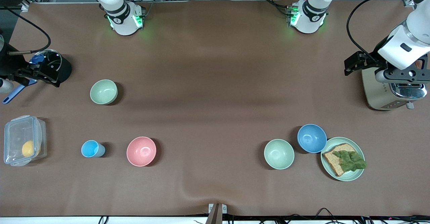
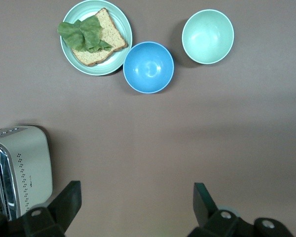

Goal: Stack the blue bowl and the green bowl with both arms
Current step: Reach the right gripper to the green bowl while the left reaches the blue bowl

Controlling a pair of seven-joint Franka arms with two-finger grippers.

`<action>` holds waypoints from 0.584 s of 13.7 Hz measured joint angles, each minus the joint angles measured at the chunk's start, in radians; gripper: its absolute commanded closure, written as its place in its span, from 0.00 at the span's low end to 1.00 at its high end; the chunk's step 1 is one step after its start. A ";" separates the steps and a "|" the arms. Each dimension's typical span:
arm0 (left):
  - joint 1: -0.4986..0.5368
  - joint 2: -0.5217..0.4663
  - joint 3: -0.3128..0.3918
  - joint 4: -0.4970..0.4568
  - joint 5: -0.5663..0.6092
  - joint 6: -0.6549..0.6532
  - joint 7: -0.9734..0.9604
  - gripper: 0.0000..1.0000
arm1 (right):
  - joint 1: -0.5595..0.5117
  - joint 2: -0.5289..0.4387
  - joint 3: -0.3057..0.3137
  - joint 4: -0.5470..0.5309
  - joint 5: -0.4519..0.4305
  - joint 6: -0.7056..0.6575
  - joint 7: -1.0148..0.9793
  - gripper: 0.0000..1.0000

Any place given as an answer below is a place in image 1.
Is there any pink bowl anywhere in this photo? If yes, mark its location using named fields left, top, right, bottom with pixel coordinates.
left=126, top=136, right=157, bottom=167

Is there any green lettuce leaf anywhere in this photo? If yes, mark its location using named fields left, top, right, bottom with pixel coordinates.
left=333, top=150, right=368, bottom=172

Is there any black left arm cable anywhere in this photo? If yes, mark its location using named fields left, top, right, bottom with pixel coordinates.
left=346, top=0, right=412, bottom=63

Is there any black pot with blue handle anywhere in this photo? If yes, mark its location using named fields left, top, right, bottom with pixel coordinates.
left=3, top=49, right=72, bottom=104

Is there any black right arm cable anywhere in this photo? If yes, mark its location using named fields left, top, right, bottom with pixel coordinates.
left=0, top=6, right=52, bottom=55

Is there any yellow lemon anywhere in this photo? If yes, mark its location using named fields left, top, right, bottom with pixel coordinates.
left=22, top=140, right=41, bottom=157

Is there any glass lid with blue knob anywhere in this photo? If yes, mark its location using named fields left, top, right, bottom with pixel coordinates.
left=29, top=49, right=63, bottom=80

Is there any light blue cup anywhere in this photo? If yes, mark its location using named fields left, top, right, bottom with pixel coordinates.
left=81, top=140, right=106, bottom=158

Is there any clear plastic lidded container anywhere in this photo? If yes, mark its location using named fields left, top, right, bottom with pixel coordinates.
left=3, top=115, right=47, bottom=167

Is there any beige and chrome toaster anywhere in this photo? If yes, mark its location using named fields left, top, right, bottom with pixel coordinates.
left=362, top=66, right=428, bottom=111

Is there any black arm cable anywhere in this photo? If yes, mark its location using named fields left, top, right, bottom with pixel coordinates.
left=0, top=6, right=52, bottom=55
left=346, top=0, right=412, bottom=63

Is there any light green bowl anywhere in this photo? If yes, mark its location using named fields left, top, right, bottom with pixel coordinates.
left=90, top=79, right=118, bottom=105
left=264, top=139, right=295, bottom=170

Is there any blue bowl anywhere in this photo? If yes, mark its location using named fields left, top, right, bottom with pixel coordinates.
left=297, top=124, right=328, bottom=154

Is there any brown bread slice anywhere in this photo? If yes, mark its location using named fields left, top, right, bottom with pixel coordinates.
left=322, top=143, right=357, bottom=177

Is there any brown table cover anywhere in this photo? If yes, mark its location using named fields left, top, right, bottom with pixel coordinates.
left=0, top=0, right=430, bottom=217

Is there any brown post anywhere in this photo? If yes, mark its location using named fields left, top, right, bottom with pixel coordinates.
left=206, top=203, right=223, bottom=224

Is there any light green plate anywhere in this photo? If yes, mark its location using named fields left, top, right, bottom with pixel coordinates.
left=320, top=137, right=366, bottom=182

